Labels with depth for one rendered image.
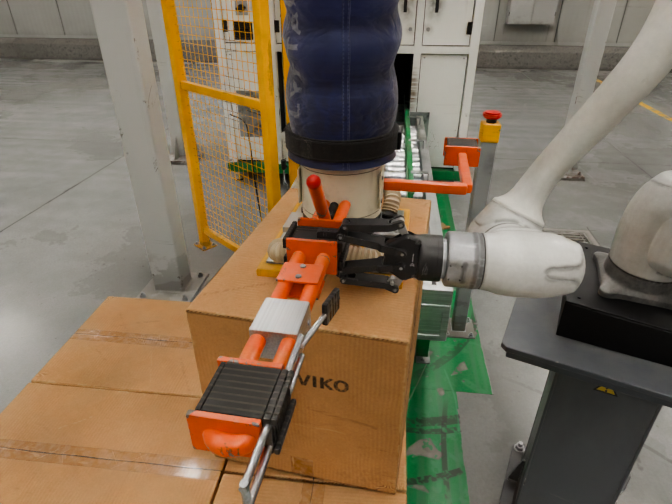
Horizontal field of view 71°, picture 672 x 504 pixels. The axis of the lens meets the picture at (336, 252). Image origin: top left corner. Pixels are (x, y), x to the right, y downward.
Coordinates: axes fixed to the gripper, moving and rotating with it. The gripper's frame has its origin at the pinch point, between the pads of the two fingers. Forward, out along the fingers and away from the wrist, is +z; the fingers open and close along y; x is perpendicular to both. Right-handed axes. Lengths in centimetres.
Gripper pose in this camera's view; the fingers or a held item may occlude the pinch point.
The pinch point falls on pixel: (315, 249)
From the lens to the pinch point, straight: 77.7
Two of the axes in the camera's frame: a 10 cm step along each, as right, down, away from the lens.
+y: -0.1, 8.7, 4.9
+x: 1.2, -4.9, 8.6
